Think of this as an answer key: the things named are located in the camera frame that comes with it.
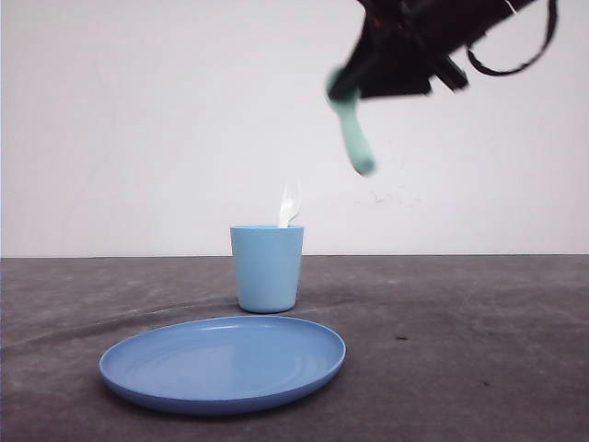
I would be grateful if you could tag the mint green plastic spoon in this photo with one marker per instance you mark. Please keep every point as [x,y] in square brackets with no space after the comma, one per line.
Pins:
[356,145]

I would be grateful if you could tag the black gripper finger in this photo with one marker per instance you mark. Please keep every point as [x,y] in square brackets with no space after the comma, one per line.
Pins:
[349,79]

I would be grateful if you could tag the white plastic fork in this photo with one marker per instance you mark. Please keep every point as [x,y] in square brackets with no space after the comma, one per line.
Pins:
[290,204]

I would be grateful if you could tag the blue plastic plate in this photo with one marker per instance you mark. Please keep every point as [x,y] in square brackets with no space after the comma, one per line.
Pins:
[223,366]

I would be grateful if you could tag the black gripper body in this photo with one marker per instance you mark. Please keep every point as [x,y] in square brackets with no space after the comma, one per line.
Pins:
[391,60]

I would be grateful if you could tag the light blue plastic cup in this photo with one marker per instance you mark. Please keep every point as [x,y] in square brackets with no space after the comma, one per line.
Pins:
[267,261]

